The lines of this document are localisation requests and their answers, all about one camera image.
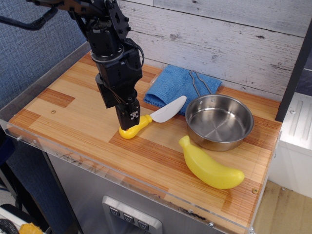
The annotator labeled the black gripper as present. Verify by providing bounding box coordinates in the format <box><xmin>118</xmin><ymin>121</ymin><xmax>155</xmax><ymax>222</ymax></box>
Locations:
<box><xmin>91</xmin><ymin>39</ymin><xmax>144</xmax><ymax>130</ymax></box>

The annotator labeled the yellow handled white toy knife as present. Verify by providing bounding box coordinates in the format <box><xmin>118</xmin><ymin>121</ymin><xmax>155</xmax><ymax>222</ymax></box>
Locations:
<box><xmin>119</xmin><ymin>96</ymin><xmax>187</xmax><ymax>139</ymax></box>

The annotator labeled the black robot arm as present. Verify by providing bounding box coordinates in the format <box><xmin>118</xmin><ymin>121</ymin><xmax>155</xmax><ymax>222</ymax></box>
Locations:
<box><xmin>33</xmin><ymin>0</ymin><xmax>144</xmax><ymax>130</ymax></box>

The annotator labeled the clear acrylic counter guard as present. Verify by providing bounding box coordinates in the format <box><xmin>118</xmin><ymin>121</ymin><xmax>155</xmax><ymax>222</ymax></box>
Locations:
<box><xmin>0</xmin><ymin>110</ymin><xmax>281</xmax><ymax>234</ymax></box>

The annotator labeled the blue folded cloth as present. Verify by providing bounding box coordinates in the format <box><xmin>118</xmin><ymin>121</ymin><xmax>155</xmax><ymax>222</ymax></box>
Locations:
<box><xmin>144</xmin><ymin>65</ymin><xmax>222</xmax><ymax>115</ymax></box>

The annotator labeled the stainless steel cabinet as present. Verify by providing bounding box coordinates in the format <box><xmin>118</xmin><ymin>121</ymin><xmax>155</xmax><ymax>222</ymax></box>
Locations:
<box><xmin>42</xmin><ymin>150</ymin><xmax>234</xmax><ymax>234</ymax></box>

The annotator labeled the stainless steel pan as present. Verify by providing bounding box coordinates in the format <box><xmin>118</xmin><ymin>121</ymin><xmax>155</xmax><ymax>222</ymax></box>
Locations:
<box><xmin>185</xmin><ymin>71</ymin><xmax>254</xmax><ymax>152</ymax></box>

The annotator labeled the silver button control panel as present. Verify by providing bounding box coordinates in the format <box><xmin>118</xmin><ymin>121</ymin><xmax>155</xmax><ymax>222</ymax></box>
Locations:
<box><xmin>102</xmin><ymin>195</ymin><xmax>163</xmax><ymax>234</ymax></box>

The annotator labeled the yellow toy banana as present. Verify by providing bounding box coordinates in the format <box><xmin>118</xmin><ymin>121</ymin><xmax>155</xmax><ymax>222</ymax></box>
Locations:
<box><xmin>178</xmin><ymin>136</ymin><xmax>245</xmax><ymax>189</ymax></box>

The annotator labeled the yellow object bottom left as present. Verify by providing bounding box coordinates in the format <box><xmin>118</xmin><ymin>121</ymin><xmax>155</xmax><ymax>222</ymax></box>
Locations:
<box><xmin>19</xmin><ymin>223</ymin><xmax>43</xmax><ymax>234</ymax></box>

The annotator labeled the white appliance at right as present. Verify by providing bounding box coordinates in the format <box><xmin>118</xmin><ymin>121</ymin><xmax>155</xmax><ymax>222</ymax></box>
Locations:
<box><xmin>268</xmin><ymin>93</ymin><xmax>312</xmax><ymax>197</ymax></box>

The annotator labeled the black corrugated cable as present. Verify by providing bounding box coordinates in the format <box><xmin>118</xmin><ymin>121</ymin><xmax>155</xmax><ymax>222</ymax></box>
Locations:
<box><xmin>0</xmin><ymin>6</ymin><xmax>59</xmax><ymax>31</ymax></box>

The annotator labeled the black vertical post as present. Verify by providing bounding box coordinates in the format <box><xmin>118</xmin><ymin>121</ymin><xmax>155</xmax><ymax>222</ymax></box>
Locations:
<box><xmin>274</xmin><ymin>0</ymin><xmax>312</xmax><ymax>122</ymax></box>

